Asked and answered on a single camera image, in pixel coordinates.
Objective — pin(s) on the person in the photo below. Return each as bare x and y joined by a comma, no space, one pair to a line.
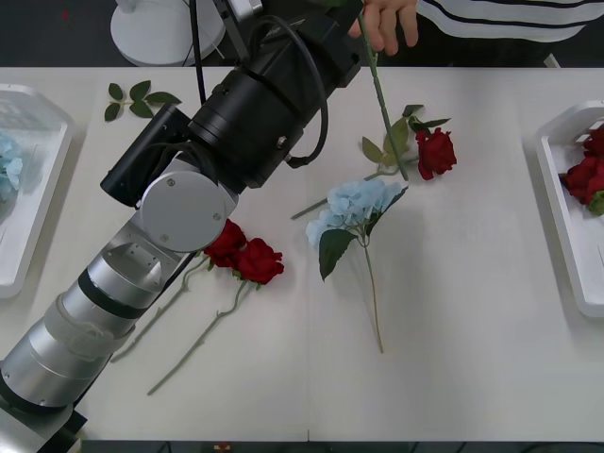
495,16

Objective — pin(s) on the small dark green leaf twig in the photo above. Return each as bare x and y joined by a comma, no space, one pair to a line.
413,110

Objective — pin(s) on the white round stand base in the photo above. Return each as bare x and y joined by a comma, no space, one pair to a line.
156,42

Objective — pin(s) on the dark green five-leaf twig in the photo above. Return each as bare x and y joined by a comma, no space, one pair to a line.
141,109

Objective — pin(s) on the pale blue artificial flower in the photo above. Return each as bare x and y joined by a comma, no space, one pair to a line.
358,200
9,165

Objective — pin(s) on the shallow white box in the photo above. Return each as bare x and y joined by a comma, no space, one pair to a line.
28,264
566,245

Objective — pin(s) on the red rose with olive leaves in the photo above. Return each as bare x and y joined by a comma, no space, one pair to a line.
436,153

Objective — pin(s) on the silver and black left arm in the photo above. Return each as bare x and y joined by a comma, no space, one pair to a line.
184,212

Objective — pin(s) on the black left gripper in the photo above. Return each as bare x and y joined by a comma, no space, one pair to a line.
330,47

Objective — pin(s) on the person's hand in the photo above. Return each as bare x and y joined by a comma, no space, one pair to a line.
387,21

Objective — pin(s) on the red artificial rose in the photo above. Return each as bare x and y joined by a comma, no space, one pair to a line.
259,262
582,181
382,101
226,245
595,144

